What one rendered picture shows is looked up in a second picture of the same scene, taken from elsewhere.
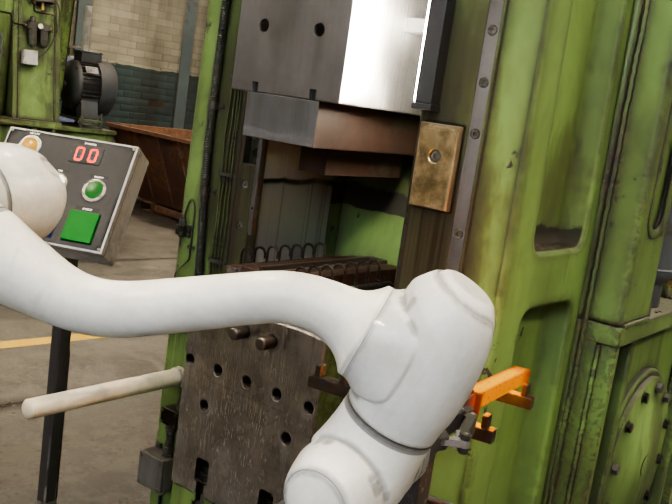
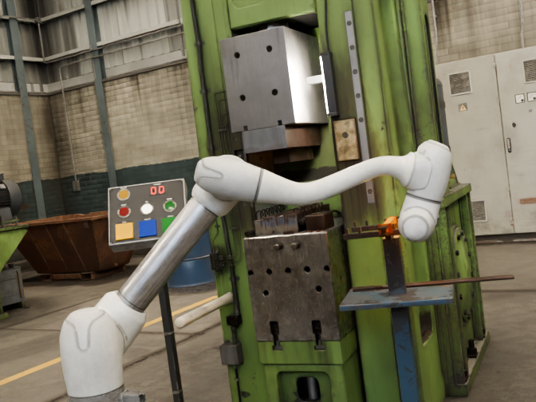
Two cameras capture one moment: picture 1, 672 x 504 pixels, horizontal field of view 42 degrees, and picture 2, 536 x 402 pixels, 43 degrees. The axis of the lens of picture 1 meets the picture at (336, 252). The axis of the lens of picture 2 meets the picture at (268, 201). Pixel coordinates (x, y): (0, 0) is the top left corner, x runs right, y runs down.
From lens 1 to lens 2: 1.23 m
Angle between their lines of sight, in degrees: 13
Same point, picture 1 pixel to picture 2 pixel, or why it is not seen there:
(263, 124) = (256, 144)
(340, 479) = (422, 215)
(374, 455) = (427, 206)
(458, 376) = (447, 170)
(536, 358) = not seen: hidden behind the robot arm
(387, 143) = (309, 140)
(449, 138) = (350, 124)
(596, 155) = (407, 119)
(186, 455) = (262, 323)
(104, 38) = not seen: outside the picture
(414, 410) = (436, 186)
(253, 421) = (297, 288)
